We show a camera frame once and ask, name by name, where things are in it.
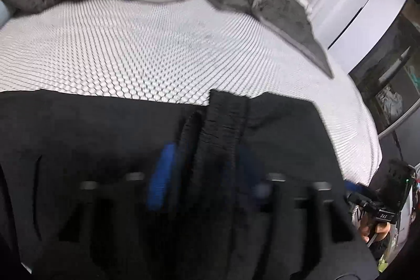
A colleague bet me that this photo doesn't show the person's right hand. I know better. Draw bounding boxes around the person's right hand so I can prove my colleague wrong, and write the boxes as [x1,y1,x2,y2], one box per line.
[359,217,392,243]

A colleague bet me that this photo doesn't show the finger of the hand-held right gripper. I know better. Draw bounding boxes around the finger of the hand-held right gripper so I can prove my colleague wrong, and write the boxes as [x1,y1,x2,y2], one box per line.
[343,180,379,201]

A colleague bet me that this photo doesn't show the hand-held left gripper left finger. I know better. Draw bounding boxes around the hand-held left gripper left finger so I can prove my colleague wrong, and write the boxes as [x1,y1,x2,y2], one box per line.
[33,141,178,280]

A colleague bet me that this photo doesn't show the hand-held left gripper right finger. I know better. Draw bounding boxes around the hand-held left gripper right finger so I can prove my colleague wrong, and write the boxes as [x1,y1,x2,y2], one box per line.
[236,145,378,280]

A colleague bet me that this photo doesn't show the light blue pillow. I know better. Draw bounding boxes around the light blue pillow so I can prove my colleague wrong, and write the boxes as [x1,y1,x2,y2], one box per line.
[0,1,15,27]

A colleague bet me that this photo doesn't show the white patterned mattress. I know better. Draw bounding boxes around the white patterned mattress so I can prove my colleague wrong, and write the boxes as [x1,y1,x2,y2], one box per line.
[0,0,383,184]

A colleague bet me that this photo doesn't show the black pants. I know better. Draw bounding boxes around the black pants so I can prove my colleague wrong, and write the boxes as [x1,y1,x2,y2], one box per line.
[0,88,381,280]

